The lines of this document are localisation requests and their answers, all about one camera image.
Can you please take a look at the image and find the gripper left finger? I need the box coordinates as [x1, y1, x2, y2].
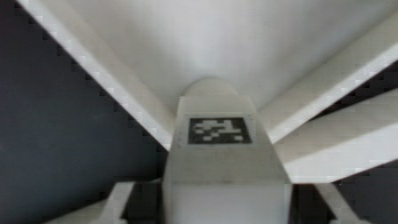
[42, 179, 163, 224]

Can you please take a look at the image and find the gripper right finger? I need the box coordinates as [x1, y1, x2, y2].
[287, 183, 373, 224]

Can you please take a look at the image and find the white table leg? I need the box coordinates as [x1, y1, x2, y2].
[161, 78, 293, 224]

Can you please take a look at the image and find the white front fence rail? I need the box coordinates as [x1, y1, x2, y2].
[275, 89, 398, 183]

